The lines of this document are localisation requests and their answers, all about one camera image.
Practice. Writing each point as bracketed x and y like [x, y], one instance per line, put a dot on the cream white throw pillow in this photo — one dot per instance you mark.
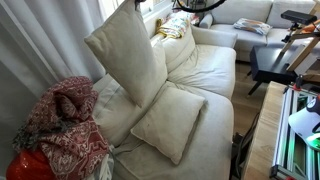
[170, 123]
[130, 53]

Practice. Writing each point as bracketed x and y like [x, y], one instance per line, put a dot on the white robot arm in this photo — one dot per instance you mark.
[305, 123]

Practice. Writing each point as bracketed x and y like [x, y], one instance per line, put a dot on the multicolour patterned pillow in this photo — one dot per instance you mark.
[252, 26]

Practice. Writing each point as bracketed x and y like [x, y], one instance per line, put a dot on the yellow floral blanket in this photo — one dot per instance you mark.
[175, 25]

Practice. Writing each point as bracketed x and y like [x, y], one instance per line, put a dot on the light grey sofa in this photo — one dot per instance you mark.
[240, 36]

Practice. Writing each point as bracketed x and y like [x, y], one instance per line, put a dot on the white curtain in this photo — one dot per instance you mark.
[40, 43]

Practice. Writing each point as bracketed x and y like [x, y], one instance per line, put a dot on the black coffee table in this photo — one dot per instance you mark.
[266, 63]

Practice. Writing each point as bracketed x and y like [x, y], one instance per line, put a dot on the cream fabric sofa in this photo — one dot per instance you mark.
[210, 143]

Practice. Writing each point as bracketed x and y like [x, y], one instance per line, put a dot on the red patterned blanket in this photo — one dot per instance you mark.
[66, 146]

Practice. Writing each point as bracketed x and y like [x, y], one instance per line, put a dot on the wooden stand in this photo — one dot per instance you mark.
[303, 53]

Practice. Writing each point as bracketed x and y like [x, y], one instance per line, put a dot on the orange object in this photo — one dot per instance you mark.
[311, 27]

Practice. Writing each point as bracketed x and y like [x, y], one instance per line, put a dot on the red black clamp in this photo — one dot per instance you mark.
[298, 81]

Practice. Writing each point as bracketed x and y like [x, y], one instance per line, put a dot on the shiny red bag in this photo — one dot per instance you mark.
[28, 166]

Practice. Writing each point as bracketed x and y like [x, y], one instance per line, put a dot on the white window frame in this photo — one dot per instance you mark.
[160, 11]

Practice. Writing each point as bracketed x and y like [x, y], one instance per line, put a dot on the black camera on mount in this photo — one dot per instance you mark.
[298, 16]

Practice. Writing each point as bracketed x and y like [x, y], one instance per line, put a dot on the aluminium rail frame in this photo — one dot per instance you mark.
[283, 133]

